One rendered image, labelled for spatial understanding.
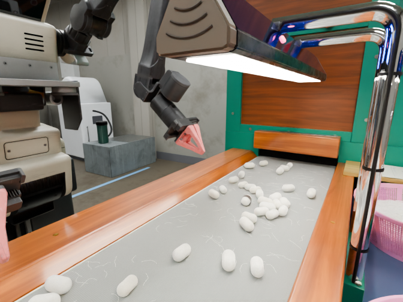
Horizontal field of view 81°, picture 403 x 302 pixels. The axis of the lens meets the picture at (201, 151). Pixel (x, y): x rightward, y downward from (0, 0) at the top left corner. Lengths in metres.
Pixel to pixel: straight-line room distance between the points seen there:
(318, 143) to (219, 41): 0.75
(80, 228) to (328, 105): 0.85
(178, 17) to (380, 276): 0.55
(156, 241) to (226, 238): 0.13
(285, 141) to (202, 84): 2.40
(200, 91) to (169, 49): 3.02
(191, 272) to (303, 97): 0.77
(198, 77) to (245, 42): 3.04
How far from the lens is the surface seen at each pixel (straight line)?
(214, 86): 3.15
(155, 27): 0.70
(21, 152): 0.91
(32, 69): 0.89
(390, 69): 0.40
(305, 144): 0.93
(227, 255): 0.40
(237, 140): 1.08
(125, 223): 0.51
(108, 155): 3.06
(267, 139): 0.96
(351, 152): 0.98
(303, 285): 0.37
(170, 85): 0.64
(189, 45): 0.23
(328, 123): 0.98
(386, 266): 0.63
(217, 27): 0.22
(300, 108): 0.99
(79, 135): 3.95
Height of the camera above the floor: 1.01
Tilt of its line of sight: 14 degrees down
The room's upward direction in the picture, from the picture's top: straight up
